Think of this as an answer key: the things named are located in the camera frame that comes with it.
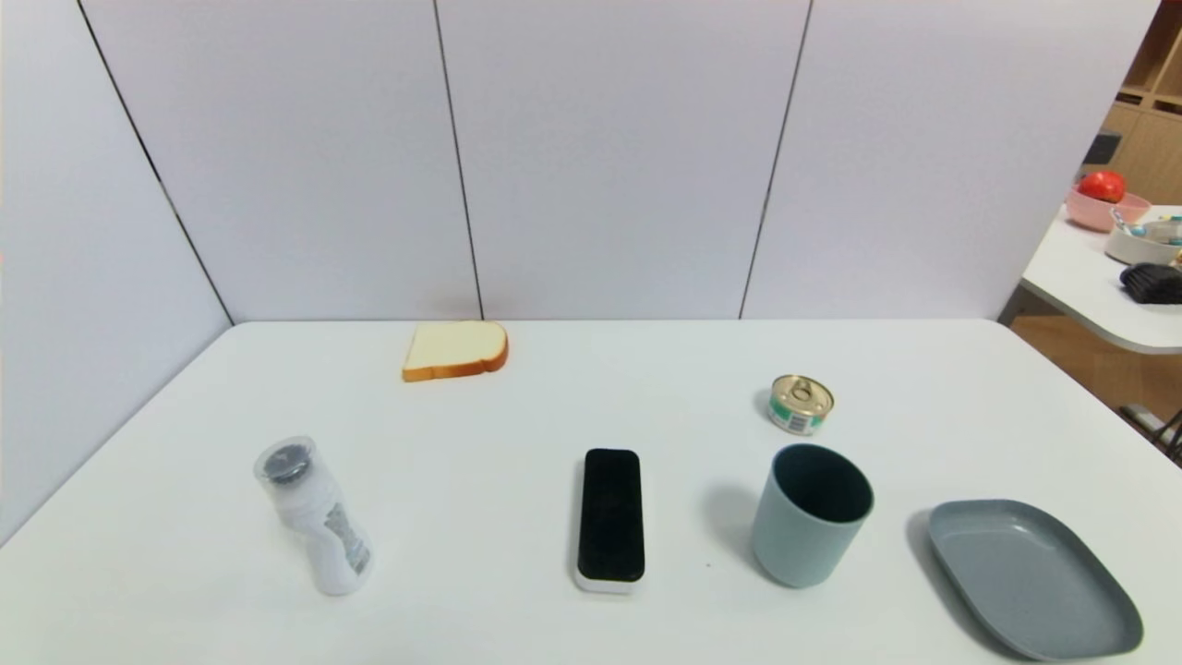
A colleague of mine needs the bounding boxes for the wooden shelf unit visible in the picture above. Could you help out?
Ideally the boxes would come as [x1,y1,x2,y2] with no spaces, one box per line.
[1080,0,1182,206]

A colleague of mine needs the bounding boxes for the pink bowl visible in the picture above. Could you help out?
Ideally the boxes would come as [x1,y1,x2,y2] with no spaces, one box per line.
[1065,187,1153,232]

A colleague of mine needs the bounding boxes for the black whiteboard eraser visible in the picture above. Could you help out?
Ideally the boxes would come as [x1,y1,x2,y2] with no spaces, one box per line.
[573,448,646,594]

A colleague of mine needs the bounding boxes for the grey oval dish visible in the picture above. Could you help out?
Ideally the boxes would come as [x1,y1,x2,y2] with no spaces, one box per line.
[927,499,1146,662]

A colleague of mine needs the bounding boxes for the small metal tin can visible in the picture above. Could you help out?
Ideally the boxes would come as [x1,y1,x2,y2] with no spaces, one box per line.
[767,374,836,437]

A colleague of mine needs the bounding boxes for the white side table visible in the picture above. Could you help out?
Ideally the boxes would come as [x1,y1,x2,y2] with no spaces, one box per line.
[999,205,1182,356]

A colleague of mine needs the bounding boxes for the grey-blue plastic cup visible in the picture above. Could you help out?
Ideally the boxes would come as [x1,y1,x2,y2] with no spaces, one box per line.
[750,443,875,589]

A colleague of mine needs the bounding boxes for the black ribbed object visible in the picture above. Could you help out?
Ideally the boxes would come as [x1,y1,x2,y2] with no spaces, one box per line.
[1119,262,1182,305]

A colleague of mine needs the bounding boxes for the white plastic bottle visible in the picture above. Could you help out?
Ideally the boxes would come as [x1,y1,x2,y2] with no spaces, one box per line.
[253,436,374,598]

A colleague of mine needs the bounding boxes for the white bread slice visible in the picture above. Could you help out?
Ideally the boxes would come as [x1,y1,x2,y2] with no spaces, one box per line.
[402,320,510,383]

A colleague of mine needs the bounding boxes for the black metal stand legs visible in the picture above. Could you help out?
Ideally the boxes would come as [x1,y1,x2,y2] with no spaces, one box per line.
[1120,404,1182,466]

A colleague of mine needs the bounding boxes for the red round fruit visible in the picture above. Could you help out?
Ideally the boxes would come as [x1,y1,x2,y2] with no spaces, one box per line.
[1077,170,1128,204]

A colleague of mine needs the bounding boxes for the white bowl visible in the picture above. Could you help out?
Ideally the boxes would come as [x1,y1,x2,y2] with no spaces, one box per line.
[1104,217,1182,267]

